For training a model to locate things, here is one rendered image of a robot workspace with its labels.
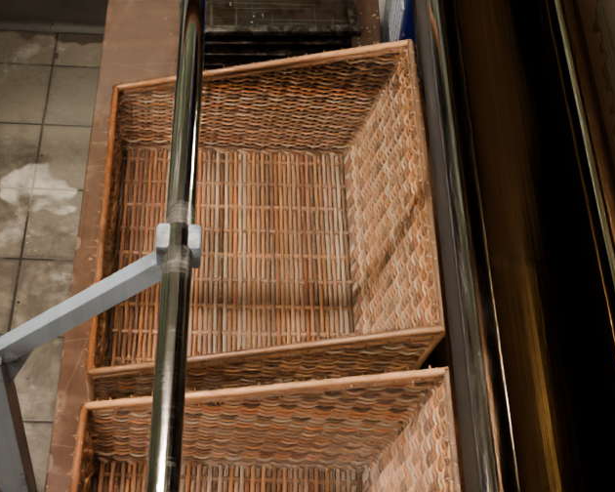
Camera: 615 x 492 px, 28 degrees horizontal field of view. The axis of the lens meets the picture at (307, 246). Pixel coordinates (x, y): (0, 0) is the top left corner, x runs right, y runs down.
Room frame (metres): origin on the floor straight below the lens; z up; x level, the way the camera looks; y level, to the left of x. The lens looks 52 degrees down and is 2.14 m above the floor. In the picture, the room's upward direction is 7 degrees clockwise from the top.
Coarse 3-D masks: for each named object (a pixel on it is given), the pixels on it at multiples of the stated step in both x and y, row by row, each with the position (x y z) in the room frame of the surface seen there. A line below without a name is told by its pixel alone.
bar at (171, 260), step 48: (192, 0) 1.11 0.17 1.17; (192, 48) 1.03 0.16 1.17; (192, 96) 0.95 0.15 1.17; (192, 144) 0.88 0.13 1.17; (192, 192) 0.82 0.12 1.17; (192, 240) 0.75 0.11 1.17; (96, 288) 0.75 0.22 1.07; (144, 288) 0.74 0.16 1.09; (0, 336) 0.75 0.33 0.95; (48, 336) 0.73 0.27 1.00; (0, 384) 0.72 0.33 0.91; (0, 432) 0.71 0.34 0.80; (0, 480) 0.71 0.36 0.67
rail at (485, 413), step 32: (448, 0) 0.84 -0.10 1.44; (448, 32) 0.80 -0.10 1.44; (448, 64) 0.76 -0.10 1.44; (448, 96) 0.72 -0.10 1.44; (448, 128) 0.69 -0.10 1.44; (448, 160) 0.66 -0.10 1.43; (480, 224) 0.59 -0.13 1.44; (480, 256) 0.56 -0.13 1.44; (480, 288) 0.53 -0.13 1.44; (480, 320) 0.50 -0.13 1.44; (480, 352) 0.48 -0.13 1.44; (480, 384) 0.45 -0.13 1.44; (480, 416) 0.43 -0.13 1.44; (480, 448) 0.41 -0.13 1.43; (512, 448) 0.41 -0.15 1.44; (512, 480) 0.38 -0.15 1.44
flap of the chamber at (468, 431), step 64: (512, 0) 0.90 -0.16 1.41; (512, 64) 0.81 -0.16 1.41; (512, 128) 0.73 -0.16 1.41; (448, 192) 0.64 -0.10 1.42; (512, 192) 0.65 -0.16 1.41; (576, 192) 0.67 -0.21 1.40; (448, 256) 0.58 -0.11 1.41; (512, 256) 0.59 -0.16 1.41; (576, 256) 0.60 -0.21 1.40; (448, 320) 0.53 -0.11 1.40; (512, 320) 0.53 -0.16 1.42; (576, 320) 0.54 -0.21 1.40; (512, 384) 0.47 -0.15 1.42; (576, 384) 0.48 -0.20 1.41; (576, 448) 0.43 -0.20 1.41
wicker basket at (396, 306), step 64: (256, 64) 1.42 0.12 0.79; (320, 64) 1.43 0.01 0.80; (128, 128) 1.39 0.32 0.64; (256, 128) 1.41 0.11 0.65; (320, 128) 1.43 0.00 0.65; (384, 128) 1.36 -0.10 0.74; (320, 192) 1.34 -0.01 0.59; (384, 192) 1.25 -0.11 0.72; (256, 256) 1.19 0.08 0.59; (320, 256) 1.21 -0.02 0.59; (384, 256) 1.14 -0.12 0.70; (128, 320) 1.04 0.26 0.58; (256, 320) 1.07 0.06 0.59; (320, 320) 1.08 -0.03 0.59; (384, 320) 1.04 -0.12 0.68; (128, 384) 0.86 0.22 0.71; (192, 384) 0.87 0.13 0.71; (256, 384) 0.88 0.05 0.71
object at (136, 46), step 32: (128, 0) 1.77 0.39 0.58; (160, 0) 1.78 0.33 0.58; (128, 32) 1.68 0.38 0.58; (160, 32) 1.69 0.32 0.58; (128, 64) 1.60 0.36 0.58; (160, 64) 1.61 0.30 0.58; (96, 96) 1.51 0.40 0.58; (128, 96) 1.52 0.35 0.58; (96, 128) 1.43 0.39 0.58; (224, 128) 1.47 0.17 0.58; (96, 160) 1.36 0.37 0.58; (96, 192) 1.29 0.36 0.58; (128, 192) 1.30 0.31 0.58; (160, 192) 1.31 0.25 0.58; (224, 192) 1.32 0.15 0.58; (256, 192) 1.33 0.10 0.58; (96, 224) 1.22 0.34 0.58; (224, 224) 1.26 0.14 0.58; (256, 224) 1.27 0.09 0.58; (128, 256) 1.17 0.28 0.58; (256, 288) 1.14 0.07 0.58; (192, 320) 1.06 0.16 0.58; (64, 352) 0.97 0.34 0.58; (64, 384) 0.92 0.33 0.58; (64, 416) 0.87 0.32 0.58; (64, 448) 0.82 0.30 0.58; (64, 480) 0.77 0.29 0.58
